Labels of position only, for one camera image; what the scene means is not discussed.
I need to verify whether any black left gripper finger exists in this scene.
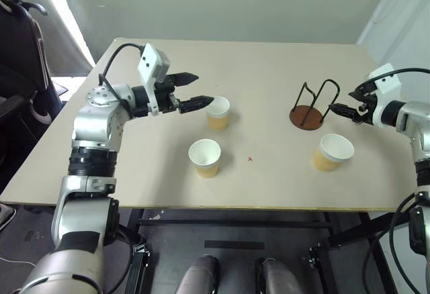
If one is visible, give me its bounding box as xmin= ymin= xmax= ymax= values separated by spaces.
xmin=169 ymin=71 xmax=200 ymax=87
xmin=179 ymin=95 xmax=215 ymax=113

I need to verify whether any white backdrop sheet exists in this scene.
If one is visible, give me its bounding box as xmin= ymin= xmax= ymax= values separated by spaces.
xmin=19 ymin=0 xmax=97 ymax=77

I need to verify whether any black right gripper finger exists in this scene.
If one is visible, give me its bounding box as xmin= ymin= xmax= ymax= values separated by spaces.
xmin=329 ymin=103 xmax=359 ymax=121
xmin=348 ymin=85 xmax=369 ymax=101

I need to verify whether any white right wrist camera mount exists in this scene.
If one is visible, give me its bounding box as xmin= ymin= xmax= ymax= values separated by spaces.
xmin=368 ymin=63 xmax=402 ymax=127

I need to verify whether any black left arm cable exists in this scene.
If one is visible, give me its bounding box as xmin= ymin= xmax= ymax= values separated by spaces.
xmin=98 ymin=43 xmax=146 ymax=294

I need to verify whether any dark grey rounded shape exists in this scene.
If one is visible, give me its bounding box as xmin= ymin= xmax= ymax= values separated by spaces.
xmin=176 ymin=255 xmax=219 ymax=294
xmin=257 ymin=256 xmax=305 ymax=294

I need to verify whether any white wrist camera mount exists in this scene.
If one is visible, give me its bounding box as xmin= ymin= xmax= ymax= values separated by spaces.
xmin=136 ymin=42 xmax=172 ymax=117
xmin=368 ymin=63 xmax=402 ymax=127

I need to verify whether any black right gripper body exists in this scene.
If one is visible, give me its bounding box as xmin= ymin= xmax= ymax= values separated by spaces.
xmin=355 ymin=82 xmax=378 ymax=126

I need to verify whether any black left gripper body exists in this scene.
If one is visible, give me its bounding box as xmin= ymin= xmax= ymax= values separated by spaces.
xmin=155 ymin=74 xmax=184 ymax=114

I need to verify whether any black office chair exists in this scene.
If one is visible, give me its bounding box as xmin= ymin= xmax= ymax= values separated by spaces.
xmin=0 ymin=0 xmax=70 ymax=214

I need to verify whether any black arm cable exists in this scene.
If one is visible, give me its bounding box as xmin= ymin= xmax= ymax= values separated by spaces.
xmin=98 ymin=43 xmax=146 ymax=294
xmin=363 ymin=68 xmax=430 ymax=294

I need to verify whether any brown white paper cup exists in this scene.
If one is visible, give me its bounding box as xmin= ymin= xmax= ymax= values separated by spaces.
xmin=205 ymin=95 xmax=231 ymax=132
xmin=311 ymin=134 xmax=355 ymax=173
xmin=187 ymin=138 xmax=222 ymax=179

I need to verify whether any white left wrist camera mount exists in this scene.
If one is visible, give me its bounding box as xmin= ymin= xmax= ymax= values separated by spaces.
xmin=136 ymin=42 xmax=172 ymax=117

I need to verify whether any white curtain panel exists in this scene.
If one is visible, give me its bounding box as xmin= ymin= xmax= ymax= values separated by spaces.
xmin=355 ymin=0 xmax=430 ymax=73

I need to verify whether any thin white floor cable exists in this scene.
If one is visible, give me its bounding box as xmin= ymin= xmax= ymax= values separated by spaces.
xmin=0 ymin=256 xmax=34 ymax=266

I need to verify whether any brown cup holder black wire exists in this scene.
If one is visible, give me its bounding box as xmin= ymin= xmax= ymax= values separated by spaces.
xmin=288 ymin=79 xmax=340 ymax=131

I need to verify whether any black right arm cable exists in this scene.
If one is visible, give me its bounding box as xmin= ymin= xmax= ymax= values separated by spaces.
xmin=363 ymin=68 xmax=430 ymax=294

